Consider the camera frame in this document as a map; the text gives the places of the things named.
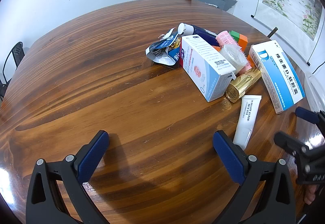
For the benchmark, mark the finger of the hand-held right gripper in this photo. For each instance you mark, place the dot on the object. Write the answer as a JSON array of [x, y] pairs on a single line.
[[289, 141], [307, 115]]

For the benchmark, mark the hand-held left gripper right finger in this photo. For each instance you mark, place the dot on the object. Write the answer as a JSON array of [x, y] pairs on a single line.
[[228, 155]]

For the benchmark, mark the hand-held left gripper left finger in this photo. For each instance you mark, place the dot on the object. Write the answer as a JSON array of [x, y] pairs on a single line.
[[94, 153]]

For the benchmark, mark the blue gold foil packet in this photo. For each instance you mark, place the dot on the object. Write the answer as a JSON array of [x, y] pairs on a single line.
[[175, 58]]

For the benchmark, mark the wooden desktop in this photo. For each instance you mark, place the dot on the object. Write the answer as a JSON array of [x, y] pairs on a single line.
[[101, 74]]

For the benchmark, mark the person's right hand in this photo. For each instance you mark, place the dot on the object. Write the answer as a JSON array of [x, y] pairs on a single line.
[[311, 194]]

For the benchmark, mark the clear plastic container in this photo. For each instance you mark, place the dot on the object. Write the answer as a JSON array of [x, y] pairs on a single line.
[[316, 89]]

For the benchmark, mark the white cream tube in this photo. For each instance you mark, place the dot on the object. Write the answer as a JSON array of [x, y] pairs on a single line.
[[246, 117]]

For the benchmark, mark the white blue medicine box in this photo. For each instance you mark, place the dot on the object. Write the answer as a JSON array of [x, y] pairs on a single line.
[[279, 74]]

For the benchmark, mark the gold lipstick tube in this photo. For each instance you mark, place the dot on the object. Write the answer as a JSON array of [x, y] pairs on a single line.
[[241, 84]]

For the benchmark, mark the clear plastic hair roller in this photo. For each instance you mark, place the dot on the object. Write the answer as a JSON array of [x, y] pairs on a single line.
[[234, 59]]

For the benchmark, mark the white blue baby product box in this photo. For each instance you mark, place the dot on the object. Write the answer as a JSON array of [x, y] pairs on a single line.
[[203, 66]]

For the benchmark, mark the green orange toy block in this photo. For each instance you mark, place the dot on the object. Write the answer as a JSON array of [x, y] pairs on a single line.
[[242, 41]]

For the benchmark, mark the orange tube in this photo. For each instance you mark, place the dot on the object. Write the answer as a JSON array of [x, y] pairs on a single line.
[[215, 48]]

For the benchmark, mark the pink hair roller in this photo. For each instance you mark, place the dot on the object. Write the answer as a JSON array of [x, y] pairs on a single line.
[[227, 38]]

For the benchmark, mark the black chair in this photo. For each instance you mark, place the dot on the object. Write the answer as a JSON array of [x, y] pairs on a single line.
[[17, 52]]

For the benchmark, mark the navy bottle with white cap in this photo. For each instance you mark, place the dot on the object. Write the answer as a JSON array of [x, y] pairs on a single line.
[[200, 32]]

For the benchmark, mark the crumpled foil piece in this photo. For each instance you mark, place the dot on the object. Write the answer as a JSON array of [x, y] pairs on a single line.
[[212, 5]]

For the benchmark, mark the dark wooden post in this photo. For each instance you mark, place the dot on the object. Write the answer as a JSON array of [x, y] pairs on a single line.
[[272, 32]]

